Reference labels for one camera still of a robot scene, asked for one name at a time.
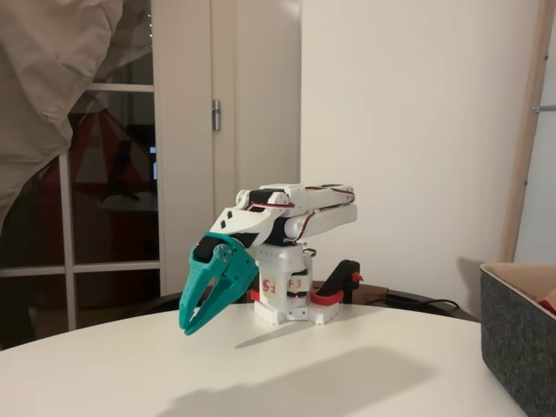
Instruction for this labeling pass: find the grey felt box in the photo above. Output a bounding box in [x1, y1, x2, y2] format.
[480, 262, 556, 417]

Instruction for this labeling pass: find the dark curved chair back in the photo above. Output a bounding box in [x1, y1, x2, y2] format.
[137, 281, 481, 325]

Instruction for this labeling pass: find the white framed glass door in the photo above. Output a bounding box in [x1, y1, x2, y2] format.
[0, 43, 214, 348]

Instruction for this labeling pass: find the beige crumpled curtain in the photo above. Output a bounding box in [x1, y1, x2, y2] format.
[0, 0, 153, 227]

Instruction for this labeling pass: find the light wood framed panel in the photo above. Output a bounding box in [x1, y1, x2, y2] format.
[497, 0, 556, 264]

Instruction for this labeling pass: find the red white black servo cable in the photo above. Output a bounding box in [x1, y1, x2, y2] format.
[245, 200, 286, 215]
[284, 209, 325, 243]
[302, 185, 356, 204]

